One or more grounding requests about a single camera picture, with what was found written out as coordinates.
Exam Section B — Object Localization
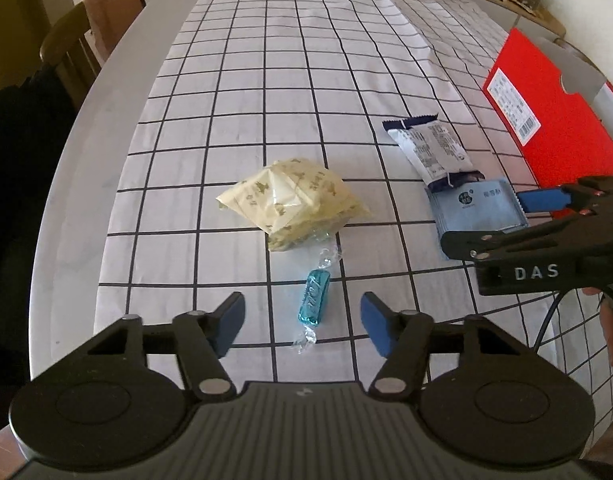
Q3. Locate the red cardboard box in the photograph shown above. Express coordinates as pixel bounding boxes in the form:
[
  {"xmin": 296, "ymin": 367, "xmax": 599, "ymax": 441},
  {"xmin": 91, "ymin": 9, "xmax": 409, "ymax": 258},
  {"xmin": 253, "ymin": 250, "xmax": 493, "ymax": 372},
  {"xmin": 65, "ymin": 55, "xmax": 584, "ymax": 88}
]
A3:
[{"xmin": 483, "ymin": 28, "xmax": 613, "ymax": 188}]

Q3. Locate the light blue sachet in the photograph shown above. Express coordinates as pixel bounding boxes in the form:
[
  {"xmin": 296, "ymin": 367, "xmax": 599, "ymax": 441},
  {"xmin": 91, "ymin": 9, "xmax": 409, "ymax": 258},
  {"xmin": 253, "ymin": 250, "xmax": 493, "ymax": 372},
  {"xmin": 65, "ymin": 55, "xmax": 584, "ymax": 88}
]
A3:
[{"xmin": 427, "ymin": 179, "xmax": 529, "ymax": 260}]

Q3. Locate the blue wrapped candy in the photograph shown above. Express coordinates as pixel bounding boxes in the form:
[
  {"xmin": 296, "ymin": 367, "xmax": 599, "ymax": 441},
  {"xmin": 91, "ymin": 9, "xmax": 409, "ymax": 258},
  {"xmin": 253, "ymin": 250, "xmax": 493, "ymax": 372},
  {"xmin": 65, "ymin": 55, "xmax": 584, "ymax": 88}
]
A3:
[{"xmin": 293, "ymin": 245, "xmax": 341, "ymax": 354}]

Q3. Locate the white blue snack packet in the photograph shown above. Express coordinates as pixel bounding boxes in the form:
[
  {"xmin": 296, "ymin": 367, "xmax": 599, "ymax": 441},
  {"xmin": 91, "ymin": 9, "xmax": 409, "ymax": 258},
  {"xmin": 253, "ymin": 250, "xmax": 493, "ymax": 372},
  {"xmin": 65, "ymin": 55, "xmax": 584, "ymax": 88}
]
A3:
[{"xmin": 382, "ymin": 115, "xmax": 484, "ymax": 193}]

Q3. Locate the white sideboard cabinet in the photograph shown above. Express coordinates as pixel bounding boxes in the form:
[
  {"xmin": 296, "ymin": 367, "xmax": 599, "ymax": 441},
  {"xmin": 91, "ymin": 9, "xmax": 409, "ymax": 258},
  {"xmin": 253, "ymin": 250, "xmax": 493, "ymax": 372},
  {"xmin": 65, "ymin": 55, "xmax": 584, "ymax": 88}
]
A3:
[{"xmin": 456, "ymin": 0, "xmax": 568, "ymax": 42}]

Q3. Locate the pale yellow snack bag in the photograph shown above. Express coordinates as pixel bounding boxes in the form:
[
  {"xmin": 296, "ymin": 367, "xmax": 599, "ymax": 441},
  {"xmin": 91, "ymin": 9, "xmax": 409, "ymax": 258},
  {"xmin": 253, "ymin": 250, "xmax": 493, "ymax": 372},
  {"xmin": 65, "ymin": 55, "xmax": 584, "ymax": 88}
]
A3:
[{"xmin": 218, "ymin": 158, "xmax": 370, "ymax": 252}]

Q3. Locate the person's black clothing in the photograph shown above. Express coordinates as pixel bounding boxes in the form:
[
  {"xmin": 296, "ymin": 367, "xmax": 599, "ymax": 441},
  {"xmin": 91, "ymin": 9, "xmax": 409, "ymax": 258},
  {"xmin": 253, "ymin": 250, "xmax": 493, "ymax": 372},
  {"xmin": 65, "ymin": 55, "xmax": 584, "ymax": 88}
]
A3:
[{"xmin": 0, "ymin": 67, "xmax": 78, "ymax": 430}]

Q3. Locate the white grid tablecloth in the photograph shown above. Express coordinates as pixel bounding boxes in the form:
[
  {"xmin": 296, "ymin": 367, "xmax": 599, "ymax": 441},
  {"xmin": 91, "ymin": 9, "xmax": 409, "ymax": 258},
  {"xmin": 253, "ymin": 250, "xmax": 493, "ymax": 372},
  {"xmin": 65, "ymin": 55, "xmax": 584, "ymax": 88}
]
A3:
[{"xmin": 94, "ymin": 0, "xmax": 613, "ymax": 434}]

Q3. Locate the left wooden chair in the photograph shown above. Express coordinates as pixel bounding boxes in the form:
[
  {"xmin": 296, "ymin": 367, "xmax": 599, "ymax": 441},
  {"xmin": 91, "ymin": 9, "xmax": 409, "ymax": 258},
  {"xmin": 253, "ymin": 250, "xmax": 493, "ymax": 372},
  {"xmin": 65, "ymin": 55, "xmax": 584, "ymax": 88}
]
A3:
[{"xmin": 40, "ymin": 0, "xmax": 146, "ymax": 107}]

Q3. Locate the pink cloth on chair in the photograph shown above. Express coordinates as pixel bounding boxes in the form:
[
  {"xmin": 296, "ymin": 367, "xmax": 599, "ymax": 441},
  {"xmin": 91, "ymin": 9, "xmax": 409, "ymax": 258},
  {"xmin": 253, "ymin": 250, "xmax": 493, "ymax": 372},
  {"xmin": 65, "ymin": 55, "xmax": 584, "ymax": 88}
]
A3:
[{"xmin": 83, "ymin": 0, "xmax": 145, "ymax": 62}]

